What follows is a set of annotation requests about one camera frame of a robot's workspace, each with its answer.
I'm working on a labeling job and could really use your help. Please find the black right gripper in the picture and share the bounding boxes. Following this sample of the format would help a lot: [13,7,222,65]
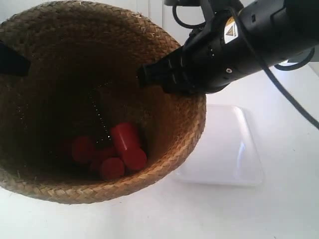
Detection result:
[137,7,257,94]

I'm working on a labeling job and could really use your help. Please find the brown woven wicker basket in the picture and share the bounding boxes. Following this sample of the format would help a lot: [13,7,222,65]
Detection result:
[0,1,206,204]

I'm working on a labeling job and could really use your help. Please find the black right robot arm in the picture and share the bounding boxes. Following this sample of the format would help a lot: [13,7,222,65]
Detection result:
[137,0,319,94]

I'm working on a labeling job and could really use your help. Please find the red plastic cups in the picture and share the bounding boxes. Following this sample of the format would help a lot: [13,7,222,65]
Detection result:
[111,122,147,171]

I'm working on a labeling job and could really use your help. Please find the red cylinder top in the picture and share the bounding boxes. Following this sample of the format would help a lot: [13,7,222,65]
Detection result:
[71,136,95,164]

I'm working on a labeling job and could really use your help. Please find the red cylinder front facing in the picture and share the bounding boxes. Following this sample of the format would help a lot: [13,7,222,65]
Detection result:
[99,157,125,180]

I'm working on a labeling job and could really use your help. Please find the white rectangular plastic tray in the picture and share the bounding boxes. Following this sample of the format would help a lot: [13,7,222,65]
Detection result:
[171,104,264,186]

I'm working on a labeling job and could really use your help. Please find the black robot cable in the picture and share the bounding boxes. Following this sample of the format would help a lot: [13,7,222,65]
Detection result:
[171,0,319,130]

